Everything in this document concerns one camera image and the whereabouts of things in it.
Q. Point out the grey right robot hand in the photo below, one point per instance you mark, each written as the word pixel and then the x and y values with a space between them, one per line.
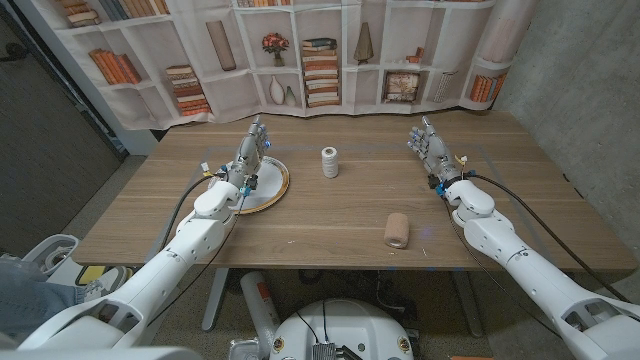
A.
pixel 435 150

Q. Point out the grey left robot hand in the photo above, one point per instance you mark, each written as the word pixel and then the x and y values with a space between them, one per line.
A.
pixel 247 155

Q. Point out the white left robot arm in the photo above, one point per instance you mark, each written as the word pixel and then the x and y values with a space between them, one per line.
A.
pixel 165 270

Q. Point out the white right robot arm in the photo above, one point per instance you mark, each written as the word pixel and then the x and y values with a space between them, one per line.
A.
pixel 530 270

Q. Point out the gold-rimmed white paper plate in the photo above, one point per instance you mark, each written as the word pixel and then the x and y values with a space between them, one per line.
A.
pixel 270 182

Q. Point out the printed bookshelf backdrop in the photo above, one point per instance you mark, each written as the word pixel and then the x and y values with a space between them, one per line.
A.
pixel 225 95

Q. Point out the tan bandage roll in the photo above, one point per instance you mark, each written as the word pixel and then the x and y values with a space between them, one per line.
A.
pixel 396 230

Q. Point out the white cylinder with orange label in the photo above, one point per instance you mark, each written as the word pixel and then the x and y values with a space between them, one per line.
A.
pixel 252 295

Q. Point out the grey table leg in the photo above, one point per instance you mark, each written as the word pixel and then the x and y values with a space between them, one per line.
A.
pixel 467 305
pixel 215 300

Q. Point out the white grey sneaker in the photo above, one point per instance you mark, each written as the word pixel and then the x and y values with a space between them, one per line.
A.
pixel 107 282

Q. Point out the silver foil tray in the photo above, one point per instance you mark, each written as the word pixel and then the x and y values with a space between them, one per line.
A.
pixel 245 349

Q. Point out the white robot torso base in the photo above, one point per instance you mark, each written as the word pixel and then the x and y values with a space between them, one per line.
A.
pixel 350 325

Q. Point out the yellow flat object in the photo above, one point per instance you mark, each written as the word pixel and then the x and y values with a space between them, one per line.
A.
pixel 90 275

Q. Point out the white round bin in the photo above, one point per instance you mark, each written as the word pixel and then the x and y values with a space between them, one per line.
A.
pixel 40 250

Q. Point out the person's blue jeans leg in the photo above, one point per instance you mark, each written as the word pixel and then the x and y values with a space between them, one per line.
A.
pixel 25 300

